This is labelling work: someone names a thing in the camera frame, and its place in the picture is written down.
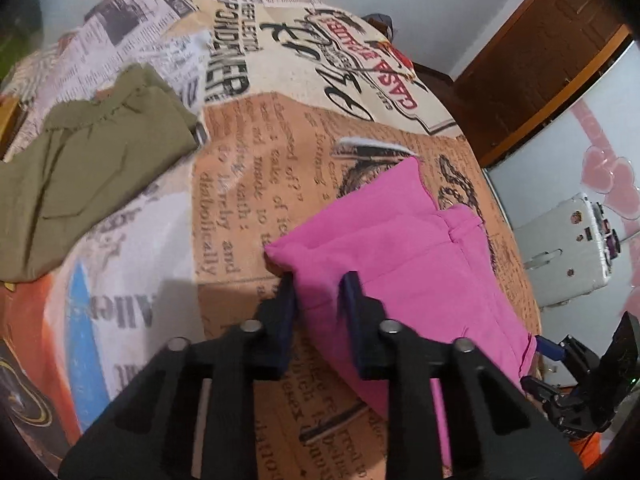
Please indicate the pink pants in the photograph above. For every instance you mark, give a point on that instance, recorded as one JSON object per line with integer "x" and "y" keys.
{"x": 400, "y": 260}

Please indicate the grey backpack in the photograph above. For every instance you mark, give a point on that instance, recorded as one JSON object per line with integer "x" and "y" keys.
{"x": 382, "y": 25}

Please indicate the brown wooden door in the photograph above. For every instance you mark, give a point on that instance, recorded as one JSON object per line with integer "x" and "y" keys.
{"x": 530, "y": 60}

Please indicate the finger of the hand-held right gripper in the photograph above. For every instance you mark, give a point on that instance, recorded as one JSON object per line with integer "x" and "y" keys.
{"x": 550, "y": 349}
{"x": 536, "y": 387}

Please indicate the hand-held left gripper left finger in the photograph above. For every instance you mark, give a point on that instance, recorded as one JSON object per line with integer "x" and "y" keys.
{"x": 287, "y": 312}

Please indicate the wooden folding lap table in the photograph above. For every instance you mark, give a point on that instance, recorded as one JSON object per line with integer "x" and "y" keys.
{"x": 7, "y": 122}

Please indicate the newspaper print bed sheet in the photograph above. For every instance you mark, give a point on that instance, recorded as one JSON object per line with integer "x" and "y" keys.
{"x": 260, "y": 125}

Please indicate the pink heart wall sticker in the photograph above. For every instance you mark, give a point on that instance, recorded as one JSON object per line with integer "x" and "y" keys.
{"x": 610, "y": 175}

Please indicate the purple jar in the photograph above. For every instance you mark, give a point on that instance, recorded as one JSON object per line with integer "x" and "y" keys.
{"x": 612, "y": 246}

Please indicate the olive green pants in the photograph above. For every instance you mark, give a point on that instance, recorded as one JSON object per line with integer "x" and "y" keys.
{"x": 90, "y": 175}

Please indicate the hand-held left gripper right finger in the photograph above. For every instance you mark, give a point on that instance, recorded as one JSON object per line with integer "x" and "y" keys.
{"x": 350, "y": 310}

